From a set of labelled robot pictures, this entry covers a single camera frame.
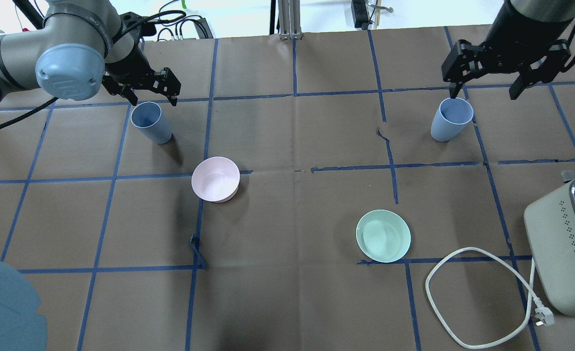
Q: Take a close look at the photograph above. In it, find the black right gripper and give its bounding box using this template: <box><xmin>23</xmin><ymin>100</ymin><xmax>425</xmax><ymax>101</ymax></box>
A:
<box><xmin>441</xmin><ymin>35</ymin><xmax>573</xmax><ymax>100</ymax></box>

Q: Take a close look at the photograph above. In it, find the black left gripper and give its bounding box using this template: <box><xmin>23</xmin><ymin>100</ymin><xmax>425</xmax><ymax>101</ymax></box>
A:
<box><xmin>102</xmin><ymin>47</ymin><xmax>181</xmax><ymax>107</ymax></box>

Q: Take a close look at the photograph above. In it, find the blue cup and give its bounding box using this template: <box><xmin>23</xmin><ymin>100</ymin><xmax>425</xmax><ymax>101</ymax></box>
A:
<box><xmin>430</xmin><ymin>97</ymin><xmax>474</xmax><ymax>142</ymax></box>
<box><xmin>130</xmin><ymin>101</ymin><xmax>173</xmax><ymax>145</ymax></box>

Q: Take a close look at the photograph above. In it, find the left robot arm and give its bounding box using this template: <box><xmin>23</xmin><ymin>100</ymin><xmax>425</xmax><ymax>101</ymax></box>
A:
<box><xmin>0</xmin><ymin>0</ymin><xmax>181</xmax><ymax>124</ymax></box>

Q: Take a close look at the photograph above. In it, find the black power adapter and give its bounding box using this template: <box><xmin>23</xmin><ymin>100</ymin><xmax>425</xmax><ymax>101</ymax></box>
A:
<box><xmin>192</xmin><ymin>17</ymin><xmax>214</xmax><ymax>39</ymax></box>

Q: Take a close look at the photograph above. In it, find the pink bowl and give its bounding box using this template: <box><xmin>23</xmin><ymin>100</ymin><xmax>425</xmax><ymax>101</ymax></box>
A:
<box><xmin>191</xmin><ymin>157</ymin><xmax>241</xmax><ymax>203</ymax></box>

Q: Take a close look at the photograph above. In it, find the cream toaster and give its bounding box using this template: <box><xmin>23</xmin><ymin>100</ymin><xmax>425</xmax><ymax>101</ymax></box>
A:
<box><xmin>523</xmin><ymin>178</ymin><xmax>575</xmax><ymax>317</ymax></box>

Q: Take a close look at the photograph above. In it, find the mint green bowl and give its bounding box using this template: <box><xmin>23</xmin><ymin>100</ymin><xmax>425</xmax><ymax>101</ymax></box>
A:
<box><xmin>356</xmin><ymin>209</ymin><xmax>412</xmax><ymax>264</ymax></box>

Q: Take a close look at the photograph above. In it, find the aluminium frame post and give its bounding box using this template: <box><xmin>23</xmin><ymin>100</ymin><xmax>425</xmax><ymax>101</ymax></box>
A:
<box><xmin>276</xmin><ymin>0</ymin><xmax>303</xmax><ymax>40</ymax></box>

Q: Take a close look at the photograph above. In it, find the white power cable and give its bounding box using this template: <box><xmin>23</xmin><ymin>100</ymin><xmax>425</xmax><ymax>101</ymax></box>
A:
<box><xmin>425</xmin><ymin>247</ymin><xmax>555</xmax><ymax>349</ymax></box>

